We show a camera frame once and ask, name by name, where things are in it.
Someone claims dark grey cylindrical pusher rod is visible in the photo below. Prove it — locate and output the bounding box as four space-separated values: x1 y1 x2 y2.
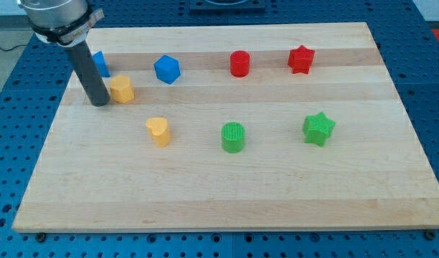
65 41 110 107

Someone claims yellow hexagon block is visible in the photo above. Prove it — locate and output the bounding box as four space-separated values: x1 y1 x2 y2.
110 75 135 103

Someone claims light wooden board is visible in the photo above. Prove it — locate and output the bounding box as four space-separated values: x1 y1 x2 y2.
13 22 439 233

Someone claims blue triangle block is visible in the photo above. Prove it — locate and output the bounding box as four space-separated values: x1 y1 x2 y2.
93 51 110 77

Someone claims blue cube block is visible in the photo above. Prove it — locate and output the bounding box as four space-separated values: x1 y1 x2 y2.
154 55 181 84

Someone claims yellow heart block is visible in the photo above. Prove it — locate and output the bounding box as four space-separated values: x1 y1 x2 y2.
146 117 171 148

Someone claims red cylinder block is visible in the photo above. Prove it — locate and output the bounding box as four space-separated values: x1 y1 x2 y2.
230 50 250 77

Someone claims green cylinder block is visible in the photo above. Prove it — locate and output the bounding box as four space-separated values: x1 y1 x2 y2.
221 122 245 153

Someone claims red star block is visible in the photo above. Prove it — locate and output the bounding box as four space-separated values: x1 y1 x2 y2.
288 45 316 75

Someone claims green star block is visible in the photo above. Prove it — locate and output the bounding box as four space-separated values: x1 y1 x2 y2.
303 112 336 147

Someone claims black cable on floor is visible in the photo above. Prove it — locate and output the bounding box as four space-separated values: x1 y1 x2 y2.
0 34 29 52

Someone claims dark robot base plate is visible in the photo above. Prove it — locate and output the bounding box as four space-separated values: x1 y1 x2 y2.
187 0 267 12

